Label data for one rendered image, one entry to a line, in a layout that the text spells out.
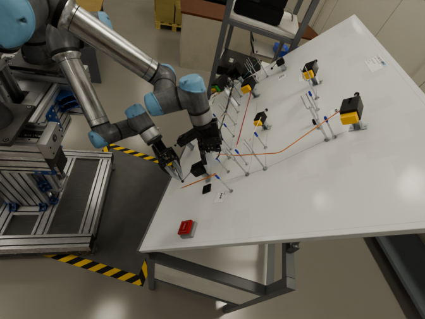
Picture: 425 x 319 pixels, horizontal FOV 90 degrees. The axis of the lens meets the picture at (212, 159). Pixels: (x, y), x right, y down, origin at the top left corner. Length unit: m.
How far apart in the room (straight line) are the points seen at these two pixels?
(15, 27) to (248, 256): 1.12
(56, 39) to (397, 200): 1.08
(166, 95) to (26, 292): 1.69
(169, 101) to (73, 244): 1.34
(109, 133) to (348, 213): 0.84
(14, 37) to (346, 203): 0.80
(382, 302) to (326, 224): 2.11
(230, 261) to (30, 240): 1.32
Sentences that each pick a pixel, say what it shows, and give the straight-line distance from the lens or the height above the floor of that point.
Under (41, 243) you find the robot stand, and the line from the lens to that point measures 1.86.
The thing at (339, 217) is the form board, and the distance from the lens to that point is 0.58.
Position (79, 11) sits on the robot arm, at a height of 1.60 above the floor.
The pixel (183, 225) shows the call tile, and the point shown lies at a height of 1.10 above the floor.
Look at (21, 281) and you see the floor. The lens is 2.08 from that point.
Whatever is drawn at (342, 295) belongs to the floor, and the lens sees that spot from 2.41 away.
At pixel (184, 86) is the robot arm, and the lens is 0.66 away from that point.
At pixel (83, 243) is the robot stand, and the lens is 1.79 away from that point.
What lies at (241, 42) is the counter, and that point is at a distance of 3.96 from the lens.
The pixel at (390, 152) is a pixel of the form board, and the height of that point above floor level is 1.56.
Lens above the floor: 1.84
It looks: 48 degrees down
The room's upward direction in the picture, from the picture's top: 19 degrees clockwise
